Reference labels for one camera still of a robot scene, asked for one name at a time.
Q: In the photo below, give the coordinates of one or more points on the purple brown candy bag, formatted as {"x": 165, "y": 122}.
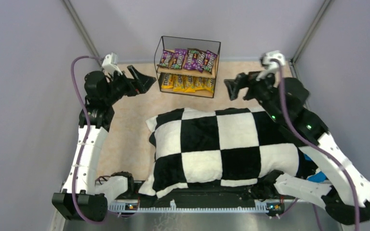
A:
{"x": 191, "y": 57}

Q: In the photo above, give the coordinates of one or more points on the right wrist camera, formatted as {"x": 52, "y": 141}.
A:
{"x": 271, "y": 62}

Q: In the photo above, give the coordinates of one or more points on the yellow candy bag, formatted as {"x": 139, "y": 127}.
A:
{"x": 198, "y": 83}

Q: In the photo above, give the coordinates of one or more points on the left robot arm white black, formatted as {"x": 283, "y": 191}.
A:
{"x": 80, "y": 197}

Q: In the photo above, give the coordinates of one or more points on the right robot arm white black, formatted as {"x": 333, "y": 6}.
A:
{"x": 346, "y": 194}

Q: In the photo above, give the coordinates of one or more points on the yellow candy bag shelf right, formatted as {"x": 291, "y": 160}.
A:
{"x": 178, "y": 85}

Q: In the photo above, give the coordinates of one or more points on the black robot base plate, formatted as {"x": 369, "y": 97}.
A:
{"x": 201, "y": 196}

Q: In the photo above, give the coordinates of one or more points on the purple candy bag shelf left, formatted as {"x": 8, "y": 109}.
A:
{"x": 165, "y": 59}

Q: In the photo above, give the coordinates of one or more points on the purple candy bag shelf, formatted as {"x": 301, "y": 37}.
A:
{"x": 178, "y": 58}
{"x": 165, "y": 59}

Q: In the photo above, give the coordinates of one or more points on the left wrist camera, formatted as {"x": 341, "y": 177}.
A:
{"x": 110, "y": 64}

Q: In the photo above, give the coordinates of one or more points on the black white checkered pillow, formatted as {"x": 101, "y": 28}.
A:
{"x": 232, "y": 147}

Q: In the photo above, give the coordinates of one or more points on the blue cloth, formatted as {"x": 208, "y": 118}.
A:
{"x": 316, "y": 175}

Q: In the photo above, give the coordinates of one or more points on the yellow candy bag shelf left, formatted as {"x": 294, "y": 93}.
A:
{"x": 167, "y": 81}

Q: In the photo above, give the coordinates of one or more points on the purple candy bag shelf right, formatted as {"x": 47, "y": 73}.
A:
{"x": 178, "y": 58}

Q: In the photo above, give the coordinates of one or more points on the black wire wooden shelf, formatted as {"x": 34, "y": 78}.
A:
{"x": 171, "y": 43}

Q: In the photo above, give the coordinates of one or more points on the yellow candy bag shelf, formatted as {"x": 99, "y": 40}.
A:
{"x": 178, "y": 85}
{"x": 167, "y": 81}

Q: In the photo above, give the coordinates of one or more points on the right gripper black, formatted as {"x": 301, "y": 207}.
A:
{"x": 247, "y": 88}

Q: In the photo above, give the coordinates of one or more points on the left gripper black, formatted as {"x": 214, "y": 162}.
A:
{"x": 132, "y": 84}

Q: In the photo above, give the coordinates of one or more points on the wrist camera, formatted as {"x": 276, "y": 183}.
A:
{"x": 110, "y": 64}
{"x": 271, "y": 62}

